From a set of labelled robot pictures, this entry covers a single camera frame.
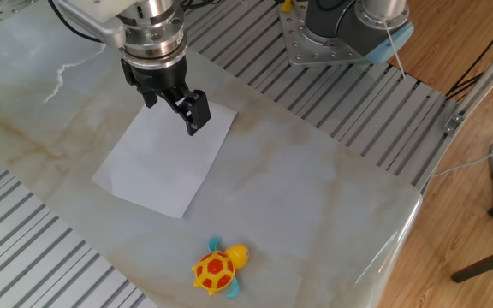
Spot white paper sheet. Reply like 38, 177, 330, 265
91, 100, 238, 219

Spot glossy marble pattern mat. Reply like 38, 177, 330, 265
0, 0, 423, 308

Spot white zip tie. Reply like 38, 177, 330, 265
381, 16, 407, 80

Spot thin grey cable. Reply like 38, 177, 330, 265
432, 143, 493, 179

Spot aluminium frame rail with bracket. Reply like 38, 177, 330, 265
417, 29, 493, 193

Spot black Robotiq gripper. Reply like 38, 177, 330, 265
120, 55, 212, 137

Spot yellow orange toy turtle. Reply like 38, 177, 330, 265
191, 236, 251, 299

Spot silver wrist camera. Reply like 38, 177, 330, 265
64, 9, 128, 49

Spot black floor cables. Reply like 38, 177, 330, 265
445, 8, 493, 102

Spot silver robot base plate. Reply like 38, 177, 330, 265
278, 0, 384, 68

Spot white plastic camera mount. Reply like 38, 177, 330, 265
56, 0, 123, 23

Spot black wrist cable bundle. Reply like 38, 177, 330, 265
47, 0, 103, 44

